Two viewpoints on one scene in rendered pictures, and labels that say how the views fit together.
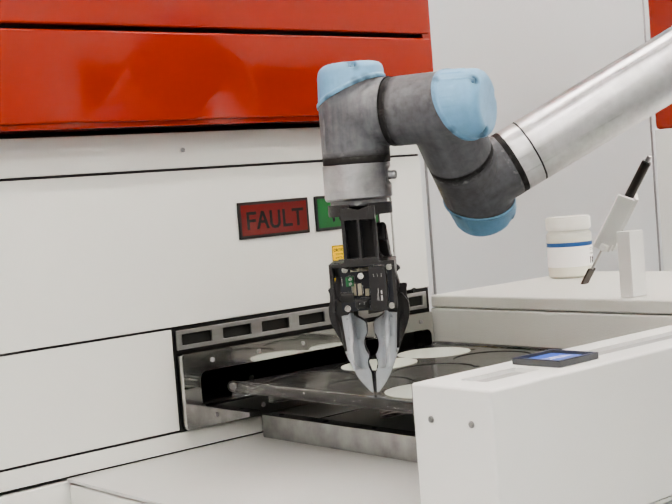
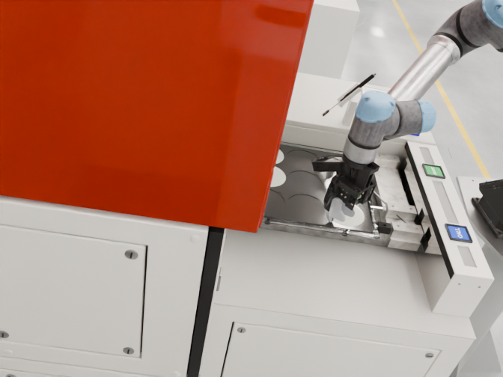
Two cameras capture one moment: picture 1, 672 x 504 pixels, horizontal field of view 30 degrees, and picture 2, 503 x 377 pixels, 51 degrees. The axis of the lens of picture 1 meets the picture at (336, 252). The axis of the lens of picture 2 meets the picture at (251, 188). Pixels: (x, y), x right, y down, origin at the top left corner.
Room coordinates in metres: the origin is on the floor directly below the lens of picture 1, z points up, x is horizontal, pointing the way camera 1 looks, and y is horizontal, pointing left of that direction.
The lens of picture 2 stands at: (0.97, 0.94, 1.75)
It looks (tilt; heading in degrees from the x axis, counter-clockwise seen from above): 38 degrees down; 306
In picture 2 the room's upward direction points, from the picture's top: 12 degrees clockwise
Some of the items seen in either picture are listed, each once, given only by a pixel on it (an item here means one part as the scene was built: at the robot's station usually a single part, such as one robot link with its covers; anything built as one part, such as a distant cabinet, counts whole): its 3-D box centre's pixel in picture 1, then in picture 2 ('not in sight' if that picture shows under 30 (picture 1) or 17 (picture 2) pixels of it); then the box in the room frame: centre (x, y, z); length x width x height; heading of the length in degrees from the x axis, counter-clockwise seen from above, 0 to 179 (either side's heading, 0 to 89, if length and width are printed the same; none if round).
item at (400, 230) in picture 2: not in sight; (406, 230); (1.25, -0.17, 0.89); 0.08 x 0.03 x 0.03; 40
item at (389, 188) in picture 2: not in sight; (391, 201); (1.36, -0.29, 0.87); 0.36 x 0.08 x 0.03; 130
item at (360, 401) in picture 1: (324, 397); (308, 226); (1.43, 0.03, 0.90); 0.37 x 0.01 x 0.01; 40
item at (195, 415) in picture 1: (316, 365); not in sight; (1.70, 0.04, 0.89); 0.44 x 0.02 x 0.10; 130
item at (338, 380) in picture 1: (434, 371); (304, 182); (1.55, -0.11, 0.90); 0.34 x 0.34 x 0.01; 40
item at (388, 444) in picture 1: (401, 444); (322, 230); (1.42, -0.06, 0.84); 0.50 x 0.02 x 0.03; 40
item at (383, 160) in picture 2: not in sight; (385, 160); (1.46, -0.42, 0.89); 0.08 x 0.03 x 0.03; 40
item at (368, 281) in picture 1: (363, 258); (353, 178); (1.38, -0.03, 1.05); 0.09 x 0.08 x 0.12; 175
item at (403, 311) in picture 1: (388, 309); not in sight; (1.40, -0.05, 0.99); 0.05 x 0.02 x 0.09; 85
